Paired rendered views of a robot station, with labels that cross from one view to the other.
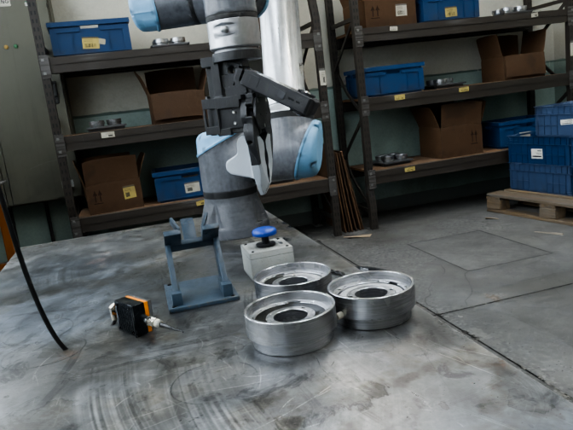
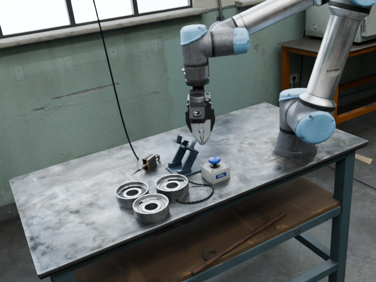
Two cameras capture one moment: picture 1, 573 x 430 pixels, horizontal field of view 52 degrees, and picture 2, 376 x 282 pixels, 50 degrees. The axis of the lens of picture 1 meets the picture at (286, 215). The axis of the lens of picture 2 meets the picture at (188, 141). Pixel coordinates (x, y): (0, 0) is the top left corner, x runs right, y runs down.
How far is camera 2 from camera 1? 1.30 m
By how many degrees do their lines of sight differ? 74
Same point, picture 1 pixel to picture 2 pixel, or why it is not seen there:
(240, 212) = (283, 141)
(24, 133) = not seen: outside the picture
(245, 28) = (187, 73)
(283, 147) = (292, 120)
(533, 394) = (76, 254)
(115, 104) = not seen: outside the picture
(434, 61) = not seen: outside the picture
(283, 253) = (208, 174)
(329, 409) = (81, 216)
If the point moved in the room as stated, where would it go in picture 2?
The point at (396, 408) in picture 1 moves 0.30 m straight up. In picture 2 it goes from (78, 228) to (53, 133)
